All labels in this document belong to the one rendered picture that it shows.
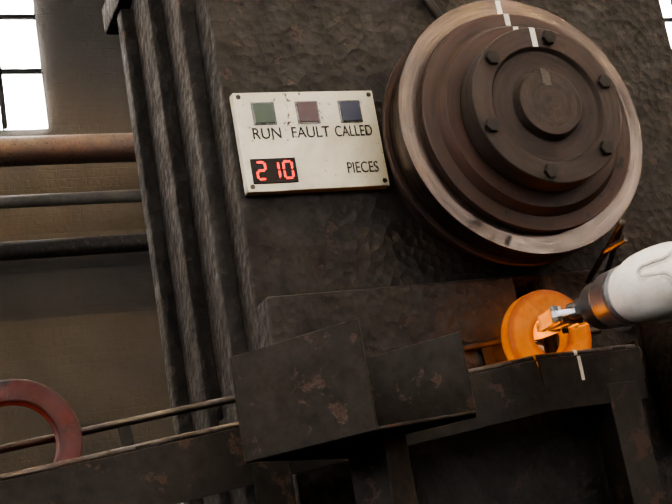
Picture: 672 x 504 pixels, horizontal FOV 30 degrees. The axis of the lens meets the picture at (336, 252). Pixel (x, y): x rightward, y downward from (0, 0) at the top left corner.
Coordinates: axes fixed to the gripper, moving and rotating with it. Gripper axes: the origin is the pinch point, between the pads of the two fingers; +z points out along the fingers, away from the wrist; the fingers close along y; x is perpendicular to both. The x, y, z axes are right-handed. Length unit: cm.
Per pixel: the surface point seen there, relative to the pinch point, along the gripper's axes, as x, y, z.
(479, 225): 17.6, -9.8, -2.0
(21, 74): 292, 20, 618
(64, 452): -11, -81, -1
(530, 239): 14.6, -0.9, -2.2
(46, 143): 219, 18, 544
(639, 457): -23.5, 9.8, -4.8
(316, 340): -4, -54, -35
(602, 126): 31.4, 12.5, -9.7
